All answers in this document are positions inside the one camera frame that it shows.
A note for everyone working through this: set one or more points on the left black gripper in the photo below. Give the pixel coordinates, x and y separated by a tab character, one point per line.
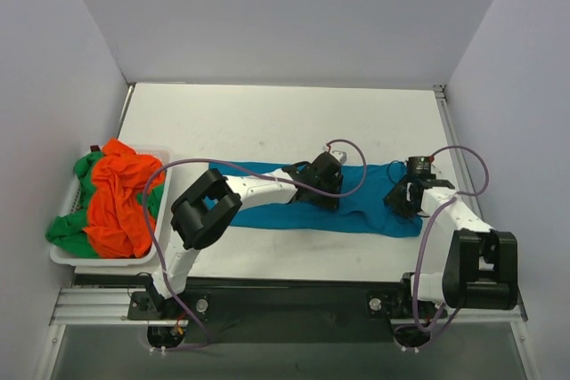
321	195

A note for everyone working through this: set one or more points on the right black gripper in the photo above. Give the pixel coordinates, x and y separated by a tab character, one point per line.
398	201

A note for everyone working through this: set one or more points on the teal blue t shirt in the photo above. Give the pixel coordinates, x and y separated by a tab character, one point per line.
362	212

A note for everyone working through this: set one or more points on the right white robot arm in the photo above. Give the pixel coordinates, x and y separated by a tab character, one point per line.
481	268

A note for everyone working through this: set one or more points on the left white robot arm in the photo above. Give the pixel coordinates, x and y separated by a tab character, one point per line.
206	209

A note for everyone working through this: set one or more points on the orange t shirt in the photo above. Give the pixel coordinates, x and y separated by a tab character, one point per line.
125	187

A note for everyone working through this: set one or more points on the green t shirt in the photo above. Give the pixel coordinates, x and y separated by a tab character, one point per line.
67	231

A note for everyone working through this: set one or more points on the white plastic laundry basket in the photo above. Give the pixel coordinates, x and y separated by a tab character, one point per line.
61	256

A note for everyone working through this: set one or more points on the right side aluminium rail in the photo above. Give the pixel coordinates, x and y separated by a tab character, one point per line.
469	191

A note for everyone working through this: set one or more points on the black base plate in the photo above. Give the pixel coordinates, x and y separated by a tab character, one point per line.
273	311

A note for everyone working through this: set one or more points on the aluminium frame rail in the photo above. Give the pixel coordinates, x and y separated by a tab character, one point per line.
92	307

